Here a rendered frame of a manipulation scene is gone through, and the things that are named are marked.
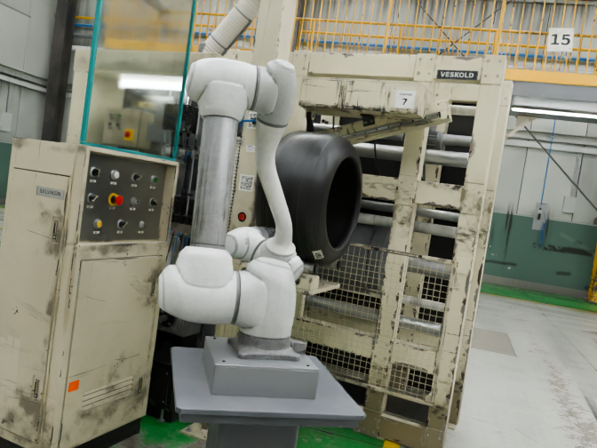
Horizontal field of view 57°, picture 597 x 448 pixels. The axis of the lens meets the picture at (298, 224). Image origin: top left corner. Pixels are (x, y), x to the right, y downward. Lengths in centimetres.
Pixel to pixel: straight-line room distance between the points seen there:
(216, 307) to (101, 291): 87
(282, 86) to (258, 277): 56
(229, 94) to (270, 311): 62
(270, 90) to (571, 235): 1046
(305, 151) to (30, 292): 121
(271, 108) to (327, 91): 112
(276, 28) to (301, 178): 77
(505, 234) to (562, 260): 115
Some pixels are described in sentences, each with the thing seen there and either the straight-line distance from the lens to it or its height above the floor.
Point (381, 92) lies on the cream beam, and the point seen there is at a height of 173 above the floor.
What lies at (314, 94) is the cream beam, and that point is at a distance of 279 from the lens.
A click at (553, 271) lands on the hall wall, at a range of 1180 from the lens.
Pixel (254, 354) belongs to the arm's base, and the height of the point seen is 75.
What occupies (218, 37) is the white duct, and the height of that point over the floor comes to 197.
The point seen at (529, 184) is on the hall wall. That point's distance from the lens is 1178.
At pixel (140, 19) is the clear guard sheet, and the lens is 243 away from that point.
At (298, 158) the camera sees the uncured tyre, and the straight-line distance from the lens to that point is 229.
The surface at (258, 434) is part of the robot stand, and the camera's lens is 165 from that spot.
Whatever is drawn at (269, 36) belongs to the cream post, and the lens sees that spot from 268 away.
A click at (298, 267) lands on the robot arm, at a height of 96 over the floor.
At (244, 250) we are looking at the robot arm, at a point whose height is 99.
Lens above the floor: 120
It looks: 3 degrees down
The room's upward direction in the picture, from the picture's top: 8 degrees clockwise
